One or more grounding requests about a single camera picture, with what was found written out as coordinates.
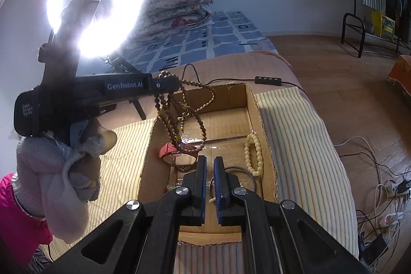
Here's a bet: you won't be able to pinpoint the left hand white glove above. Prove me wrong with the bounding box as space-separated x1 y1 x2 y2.
12 120 117 243

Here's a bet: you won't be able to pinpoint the folded floral quilt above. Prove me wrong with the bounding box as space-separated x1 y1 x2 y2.
129 0 213 41

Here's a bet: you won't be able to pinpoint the red strap wristwatch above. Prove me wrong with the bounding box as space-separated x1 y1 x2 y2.
159 143 199 172

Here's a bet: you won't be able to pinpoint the open cardboard box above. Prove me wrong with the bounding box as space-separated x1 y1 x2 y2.
137 83 277 245

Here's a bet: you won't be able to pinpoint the yellow striped cloth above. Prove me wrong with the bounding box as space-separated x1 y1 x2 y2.
47 89 360 274

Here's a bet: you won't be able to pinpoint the white power strip cables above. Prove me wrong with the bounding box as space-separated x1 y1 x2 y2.
333 135 411 271

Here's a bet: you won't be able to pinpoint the dark hanging clothes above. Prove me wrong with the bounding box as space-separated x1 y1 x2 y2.
385 0 410 44

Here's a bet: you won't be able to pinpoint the black phone on mount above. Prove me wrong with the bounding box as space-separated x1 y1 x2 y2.
38 0 100 88

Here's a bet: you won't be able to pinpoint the dark metal bangle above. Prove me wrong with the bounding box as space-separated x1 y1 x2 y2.
208 165 257 202

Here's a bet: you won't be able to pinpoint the black power cable with switch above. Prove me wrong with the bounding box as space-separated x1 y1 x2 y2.
181 63 310 98

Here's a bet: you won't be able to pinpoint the black clothes rack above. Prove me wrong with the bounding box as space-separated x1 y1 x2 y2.
341 0 410 58

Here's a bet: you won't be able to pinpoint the black tripod stand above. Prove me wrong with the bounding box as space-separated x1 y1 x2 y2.
103 51 146 120

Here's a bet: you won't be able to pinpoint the yellow box on rack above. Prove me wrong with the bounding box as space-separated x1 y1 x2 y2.
371 10 395 40

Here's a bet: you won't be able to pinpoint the cream bead bracelet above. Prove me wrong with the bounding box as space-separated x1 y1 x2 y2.
244 133 265 178

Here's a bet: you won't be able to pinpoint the brown wooden bead necklace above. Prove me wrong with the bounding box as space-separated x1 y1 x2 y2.
153 69 216 155

